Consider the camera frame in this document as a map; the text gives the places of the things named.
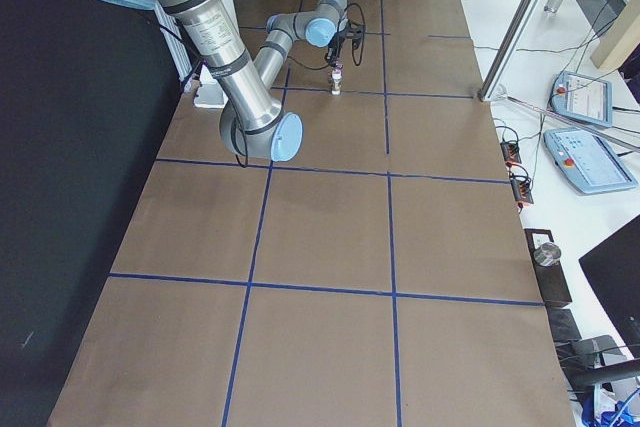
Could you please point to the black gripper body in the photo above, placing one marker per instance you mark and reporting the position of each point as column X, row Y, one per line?
column 333, row 51

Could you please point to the white brass PPR valve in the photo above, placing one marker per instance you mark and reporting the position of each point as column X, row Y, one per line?
column 335, row 81

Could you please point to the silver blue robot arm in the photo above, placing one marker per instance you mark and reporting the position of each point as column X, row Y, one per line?
column 253, row 124

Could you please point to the upper grey teach pendant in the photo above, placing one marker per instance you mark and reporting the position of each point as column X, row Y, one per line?
column 583, row 98

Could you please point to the grey teach pendant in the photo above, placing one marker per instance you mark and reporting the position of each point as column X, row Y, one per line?
column 583, row 98
column 587, row 161

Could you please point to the brown paper table mat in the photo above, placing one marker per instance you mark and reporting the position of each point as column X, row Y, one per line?
column 380, row 278

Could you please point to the lower grey teach pendant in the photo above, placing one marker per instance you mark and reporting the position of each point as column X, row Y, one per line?
column 587, row 161

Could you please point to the steel metal cup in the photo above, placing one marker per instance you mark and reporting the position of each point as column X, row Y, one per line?
column 547, row 254

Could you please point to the black metal block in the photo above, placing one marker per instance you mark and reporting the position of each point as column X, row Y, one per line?
column 551, row 280

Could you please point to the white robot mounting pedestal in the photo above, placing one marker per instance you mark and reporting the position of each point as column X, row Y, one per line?
column 209, row 93

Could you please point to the aluminium profile camera post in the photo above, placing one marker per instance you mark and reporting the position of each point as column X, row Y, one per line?
column 498, row 68

